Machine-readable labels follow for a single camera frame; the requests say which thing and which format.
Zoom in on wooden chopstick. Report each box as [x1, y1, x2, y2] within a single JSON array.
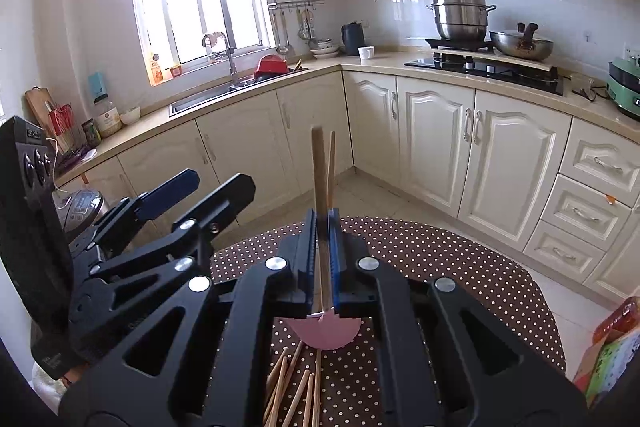
[[266, 347, 288, 400], [282, 369, 310, 427], [310, 126, 333, 311], [303, 349, 322, 427], [262, 340, 304, 426], [326, 130, 336, 210]]

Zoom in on kitchen faucet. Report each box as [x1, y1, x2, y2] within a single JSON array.
[[201, 31, 240, 86]]

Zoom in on rice cooker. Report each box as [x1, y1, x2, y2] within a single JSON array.
[[53, 188, 108, 243]]

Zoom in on small dark jar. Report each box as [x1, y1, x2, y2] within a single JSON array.
[[81, 119, 102, 148]]

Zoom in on large glass jar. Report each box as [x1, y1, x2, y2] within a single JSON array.
[[93, 93, 122, 139]]

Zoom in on white bowl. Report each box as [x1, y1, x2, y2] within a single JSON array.
[[119, 106, 141, 126]]

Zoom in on brown polka dot tablecloth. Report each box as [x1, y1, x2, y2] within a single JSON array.
[[212, 210, 586, 426]]

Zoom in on pink cylindrical cup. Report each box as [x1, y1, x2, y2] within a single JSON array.
[[284, 308, 362, 350]]

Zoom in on steel sink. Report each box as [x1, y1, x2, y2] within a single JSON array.
[[168, 74, 278, 117]]

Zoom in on wooden cutting board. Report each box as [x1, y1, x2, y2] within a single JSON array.
[[25, 87, 73, 155]]

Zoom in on colourful carton box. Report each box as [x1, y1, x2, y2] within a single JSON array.
[[573, 296, 639, 407]]

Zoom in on red dish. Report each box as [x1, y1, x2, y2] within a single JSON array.
[[254, 54, 290, 79]]

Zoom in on stacked white bowls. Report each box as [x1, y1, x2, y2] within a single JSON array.
[[310, 39, 341, 60]]

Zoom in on white mug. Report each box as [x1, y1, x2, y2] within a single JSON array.
[[358, 46, 375, 61]]

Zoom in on black electric kettle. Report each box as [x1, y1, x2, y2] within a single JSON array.
[[341, 22, 366, 56]]

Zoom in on black gas stove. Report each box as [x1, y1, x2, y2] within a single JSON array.
[[405, 39, 564, 96]]

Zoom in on green electric cooker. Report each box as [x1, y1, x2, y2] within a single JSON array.
[[606, 57, 640, 120]]

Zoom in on steel wok with lid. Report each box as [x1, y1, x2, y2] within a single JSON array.
[[489, 23, 554, 61]]

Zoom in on steel stacked steamer pot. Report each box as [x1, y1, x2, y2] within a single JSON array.
[[428, 0, 497, 42]]

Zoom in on utensil rail with ladles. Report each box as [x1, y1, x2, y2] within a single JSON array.
[[267, 0, 324, 56]]

